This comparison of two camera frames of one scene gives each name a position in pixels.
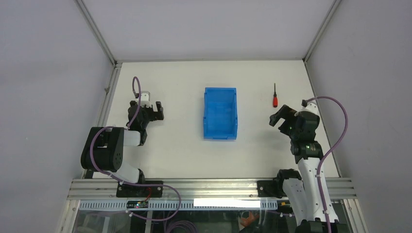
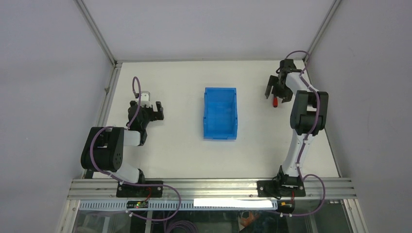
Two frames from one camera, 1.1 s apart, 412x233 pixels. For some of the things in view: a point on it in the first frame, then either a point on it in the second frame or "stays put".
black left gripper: x=147 y=111 stays put
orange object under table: x=252 y=217 stays put
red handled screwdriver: x=275 y=98 stays put
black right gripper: x=287 y=117 -> x=279 y=86
